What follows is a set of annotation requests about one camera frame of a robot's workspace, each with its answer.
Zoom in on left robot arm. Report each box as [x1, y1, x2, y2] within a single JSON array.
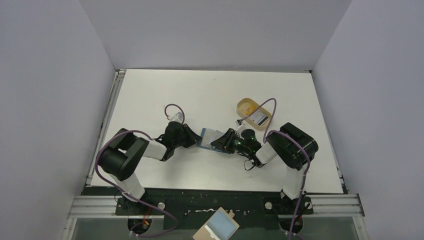
[[95, 121, 203, 202]]

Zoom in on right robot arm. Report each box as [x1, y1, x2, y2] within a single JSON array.
[[210, 122, 319, 200]]

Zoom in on gold VIP card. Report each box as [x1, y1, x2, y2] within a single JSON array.
[[239, 102, 257, 116]]

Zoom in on white VIP card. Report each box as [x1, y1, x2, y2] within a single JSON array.
[[248, 111, 269, 126]]

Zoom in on blue card on cardboard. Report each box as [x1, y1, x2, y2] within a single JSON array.
[[192, 207, 240, 240]]

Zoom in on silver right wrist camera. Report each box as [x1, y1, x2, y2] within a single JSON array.
[[235, 119, 244, 127]]

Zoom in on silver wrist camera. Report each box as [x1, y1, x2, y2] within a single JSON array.
[[167, 111, 185, 124], [235, 119, 244, 127]]

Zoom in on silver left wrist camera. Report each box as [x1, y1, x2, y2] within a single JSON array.
[[167, 111, 185, 124]]

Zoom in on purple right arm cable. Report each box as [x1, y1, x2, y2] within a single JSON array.
[[238, 97, 312, 240]]

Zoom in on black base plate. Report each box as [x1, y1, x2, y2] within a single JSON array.
[[82, 187, 314, 230]]

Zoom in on aluminium right side rail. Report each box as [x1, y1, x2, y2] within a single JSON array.
[[334, 156, 349, 195]]

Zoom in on aluminium front rail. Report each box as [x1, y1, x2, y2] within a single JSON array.
[[61, 193, 370, 240]]

